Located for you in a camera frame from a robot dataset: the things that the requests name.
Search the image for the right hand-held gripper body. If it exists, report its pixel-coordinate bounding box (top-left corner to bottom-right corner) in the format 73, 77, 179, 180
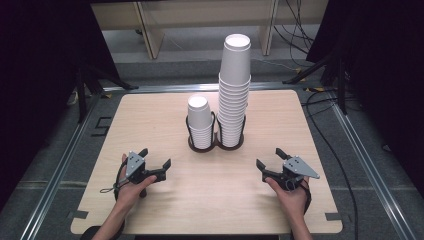
276, 155, 321, 192

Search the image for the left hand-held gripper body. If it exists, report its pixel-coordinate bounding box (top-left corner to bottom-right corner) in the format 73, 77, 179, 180
124, 151, 158, 198

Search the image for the dark double-ring cup holder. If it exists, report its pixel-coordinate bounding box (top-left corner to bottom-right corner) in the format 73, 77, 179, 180
185, 110, 248, 154

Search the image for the short stack of white cups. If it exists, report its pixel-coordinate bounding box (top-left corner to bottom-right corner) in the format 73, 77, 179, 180
186, 94, 214, 150

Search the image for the tall stack of white cups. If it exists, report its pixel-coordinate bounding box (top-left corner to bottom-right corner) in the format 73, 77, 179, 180
216, 33, 252, 149

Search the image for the person's left hand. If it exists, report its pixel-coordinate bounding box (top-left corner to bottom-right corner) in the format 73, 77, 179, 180
114, 153, 158, 214

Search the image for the person's right hand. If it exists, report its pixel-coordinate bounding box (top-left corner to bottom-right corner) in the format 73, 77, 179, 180
265, 176, 312, 218

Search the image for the black metal stand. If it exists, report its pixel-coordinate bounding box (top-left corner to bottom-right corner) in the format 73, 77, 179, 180
74, 62, 140, 124
282, 49, 350, 116

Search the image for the black curtain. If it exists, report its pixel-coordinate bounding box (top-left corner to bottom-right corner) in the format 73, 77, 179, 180
305, 0, 424, 201
0, 0, 122, 212

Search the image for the light wooden bench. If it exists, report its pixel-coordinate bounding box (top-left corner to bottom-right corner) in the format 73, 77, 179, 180
90, 0, 330, 61

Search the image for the black wrist strap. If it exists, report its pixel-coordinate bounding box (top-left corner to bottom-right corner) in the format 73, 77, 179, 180
299, 179, 313, 215
113, 159, 130, 202

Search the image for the grey cord loop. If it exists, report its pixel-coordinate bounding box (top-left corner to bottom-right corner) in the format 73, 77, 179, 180
99, 178, 130, 195

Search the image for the long black floor cable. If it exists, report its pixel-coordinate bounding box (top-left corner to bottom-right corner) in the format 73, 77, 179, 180
300, 89, 360, 240

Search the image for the aluminium floor rail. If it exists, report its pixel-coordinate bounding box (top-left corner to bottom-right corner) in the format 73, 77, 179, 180
327, 92, 418, 240
19, 89, 103, 240

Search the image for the white floor cable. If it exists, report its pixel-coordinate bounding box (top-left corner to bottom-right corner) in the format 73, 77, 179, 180
249, 57, 302, 73

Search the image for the bundle of black cables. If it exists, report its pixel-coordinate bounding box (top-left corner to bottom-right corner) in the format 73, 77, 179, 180
273, 0, 317, 68

